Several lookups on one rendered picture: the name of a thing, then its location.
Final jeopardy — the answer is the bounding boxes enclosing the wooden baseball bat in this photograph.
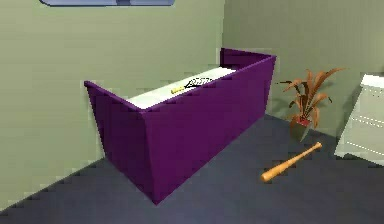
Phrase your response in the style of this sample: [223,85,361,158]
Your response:
[260,141,324,183]

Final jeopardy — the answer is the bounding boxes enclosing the orange leaved houseplant in pot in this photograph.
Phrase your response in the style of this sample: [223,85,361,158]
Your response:
[279,67,346,143]

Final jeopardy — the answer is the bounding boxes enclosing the purple desk with white top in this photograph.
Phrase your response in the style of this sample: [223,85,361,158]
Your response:
[83,47,278,206]

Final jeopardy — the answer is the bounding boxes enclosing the yellow handled tennis racket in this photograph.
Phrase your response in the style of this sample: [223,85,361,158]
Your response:
[170,77,214,95]

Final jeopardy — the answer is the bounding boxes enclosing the white chest of drawers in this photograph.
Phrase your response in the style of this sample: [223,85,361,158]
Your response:
[334,73,384,167]

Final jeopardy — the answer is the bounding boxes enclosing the blue framed window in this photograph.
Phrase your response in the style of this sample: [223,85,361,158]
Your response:
[38,0,176,8]

